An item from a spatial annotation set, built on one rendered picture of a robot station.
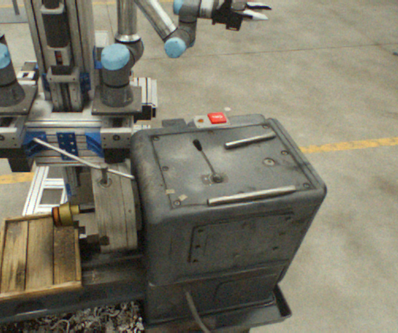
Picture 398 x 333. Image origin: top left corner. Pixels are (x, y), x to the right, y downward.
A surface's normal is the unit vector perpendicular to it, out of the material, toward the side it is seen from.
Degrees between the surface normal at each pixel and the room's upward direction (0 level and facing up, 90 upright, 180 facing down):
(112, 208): 43
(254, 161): 0
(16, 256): 0
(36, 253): 0
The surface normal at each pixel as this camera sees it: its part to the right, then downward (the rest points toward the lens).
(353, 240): 0.02, -0.71
